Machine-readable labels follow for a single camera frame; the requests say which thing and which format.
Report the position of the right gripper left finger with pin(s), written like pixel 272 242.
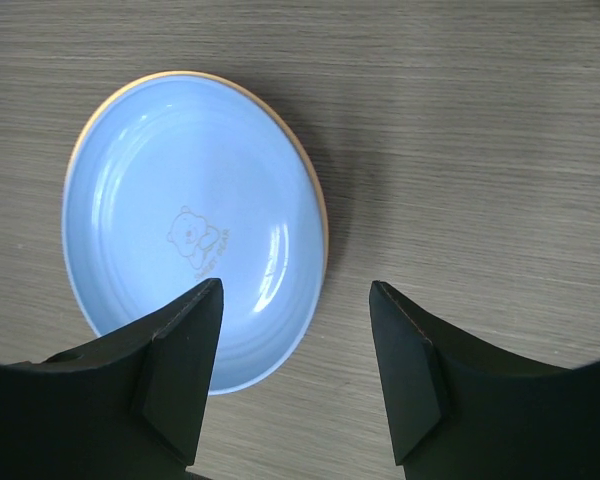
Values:
pixel 127 405

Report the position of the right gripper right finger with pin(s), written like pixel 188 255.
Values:
pixel 459 407

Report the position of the blue plate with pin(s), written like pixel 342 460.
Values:
pixel 184 180

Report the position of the yellow plate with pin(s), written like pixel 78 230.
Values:
pixel 135 85

